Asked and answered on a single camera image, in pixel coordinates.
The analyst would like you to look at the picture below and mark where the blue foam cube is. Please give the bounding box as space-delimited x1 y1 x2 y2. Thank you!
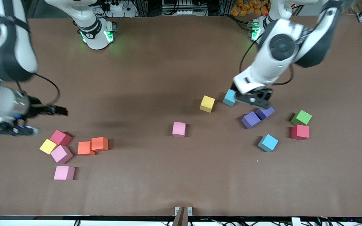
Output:
258 134 279 152
222 89 237 107

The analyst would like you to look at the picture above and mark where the purple foam cube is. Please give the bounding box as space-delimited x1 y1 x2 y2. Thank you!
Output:
255 106 276 121
241 111 261 130

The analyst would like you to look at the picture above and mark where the orange foam cube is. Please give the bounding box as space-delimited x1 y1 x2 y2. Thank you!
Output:
91 137 109 152
77 141 95 156

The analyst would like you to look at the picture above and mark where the yellow foam cube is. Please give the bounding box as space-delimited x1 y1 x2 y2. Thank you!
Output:
39 139 58 155
200 95 216 113

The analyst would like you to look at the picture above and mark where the pink foam cube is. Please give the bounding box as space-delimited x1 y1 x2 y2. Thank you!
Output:
50 145 74 164
172 121 186 138
54 166 75 180

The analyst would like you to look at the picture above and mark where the crimson foam cube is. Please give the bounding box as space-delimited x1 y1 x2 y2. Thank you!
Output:
50 130 73 147

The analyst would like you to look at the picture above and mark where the green foam cube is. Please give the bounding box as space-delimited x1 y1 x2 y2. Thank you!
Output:
291 110 312 126

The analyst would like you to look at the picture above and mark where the red foam cube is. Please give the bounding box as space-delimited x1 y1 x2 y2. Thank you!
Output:
291 124 310 140

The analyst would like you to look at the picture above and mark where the bag of orange items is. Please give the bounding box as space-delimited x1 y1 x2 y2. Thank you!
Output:
230 0 271 17

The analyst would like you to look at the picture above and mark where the white socket strip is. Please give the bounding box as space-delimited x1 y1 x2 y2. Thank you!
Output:
168 9 195 16

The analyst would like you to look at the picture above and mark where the white power strip with plugs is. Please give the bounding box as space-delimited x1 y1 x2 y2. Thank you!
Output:
100 0 125 12

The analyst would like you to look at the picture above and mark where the small metal mounting bracket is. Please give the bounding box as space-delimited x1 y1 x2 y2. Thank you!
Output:
174 206 193 226

